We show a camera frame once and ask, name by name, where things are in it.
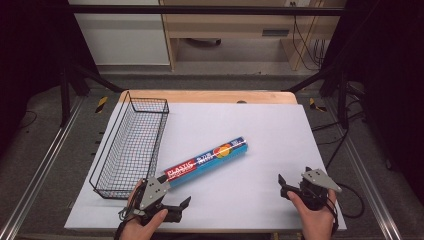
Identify person's left hand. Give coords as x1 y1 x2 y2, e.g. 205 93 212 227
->
119 179 170 240

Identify black hanging cables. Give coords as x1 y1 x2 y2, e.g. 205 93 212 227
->
289 1 328 72

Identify yellow black tape marker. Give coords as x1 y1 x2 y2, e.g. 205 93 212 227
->
308 97 328 114
95 95 109 114

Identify black horizontal bar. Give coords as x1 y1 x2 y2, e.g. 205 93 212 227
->
66 4 348 17

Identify black wire basket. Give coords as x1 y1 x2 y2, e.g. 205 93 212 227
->
88 91 170 200

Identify black metal stand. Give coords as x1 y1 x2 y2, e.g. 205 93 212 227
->
285 63 350 130
58 63 125 128

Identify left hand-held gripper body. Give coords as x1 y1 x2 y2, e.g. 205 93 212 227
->
133 175 184 226

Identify white cabinet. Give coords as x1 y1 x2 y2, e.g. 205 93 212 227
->
67 0 171 67

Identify light wooden desk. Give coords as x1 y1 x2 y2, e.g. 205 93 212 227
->
158 0 348 72

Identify white table mat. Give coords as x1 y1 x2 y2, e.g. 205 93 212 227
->
64 101 348 232

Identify black floor cables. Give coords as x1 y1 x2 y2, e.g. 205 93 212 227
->
311 83 366 171

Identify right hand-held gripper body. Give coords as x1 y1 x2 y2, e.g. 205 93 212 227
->
288 168 343 212

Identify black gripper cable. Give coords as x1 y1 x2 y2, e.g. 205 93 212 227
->
113 186 145 240
328 182 366 236

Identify person's right hand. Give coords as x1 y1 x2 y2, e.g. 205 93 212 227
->
286 188 338 240

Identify aluminium floor rail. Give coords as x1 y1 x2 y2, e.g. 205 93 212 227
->
0 96 85 240
324 96 404 240

